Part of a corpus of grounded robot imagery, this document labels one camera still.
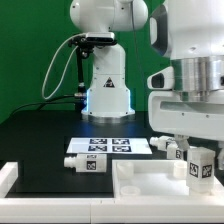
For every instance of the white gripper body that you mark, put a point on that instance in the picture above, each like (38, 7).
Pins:
(168, 114)

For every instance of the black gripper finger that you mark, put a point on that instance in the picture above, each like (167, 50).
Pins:
(221, 155)
(182, 143)

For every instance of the white square tabletop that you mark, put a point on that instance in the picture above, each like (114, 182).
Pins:
(144, 178)

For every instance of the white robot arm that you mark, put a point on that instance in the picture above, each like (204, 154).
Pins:
(184, 44)

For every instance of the white marker sheet with tags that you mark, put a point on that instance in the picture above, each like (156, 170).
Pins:
(109, 145)

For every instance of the black camera on stand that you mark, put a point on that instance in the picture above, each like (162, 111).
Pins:
(85, 44)

